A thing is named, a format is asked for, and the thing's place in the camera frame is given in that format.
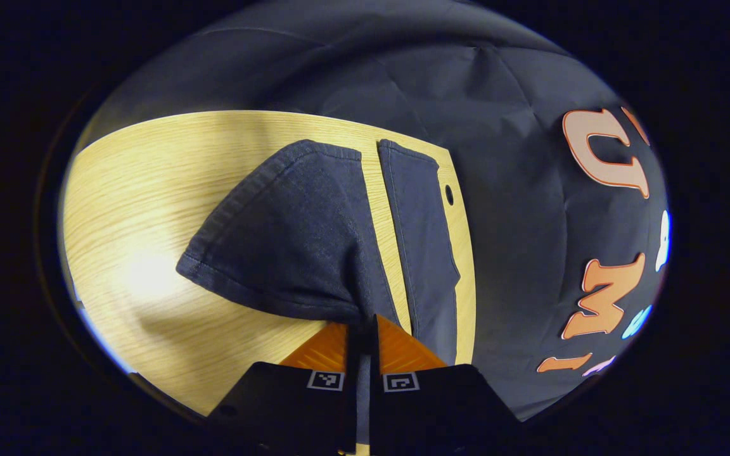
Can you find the black backdrop cloth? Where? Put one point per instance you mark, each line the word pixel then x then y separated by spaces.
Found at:
pixel 504 126

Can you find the dark blue jeans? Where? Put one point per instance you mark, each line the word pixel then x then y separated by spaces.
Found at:
pixel 301 240

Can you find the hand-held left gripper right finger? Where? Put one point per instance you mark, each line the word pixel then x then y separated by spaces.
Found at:
pixel 428 405

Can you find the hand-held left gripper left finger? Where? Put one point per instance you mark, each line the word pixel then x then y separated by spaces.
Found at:
pixel 289 405

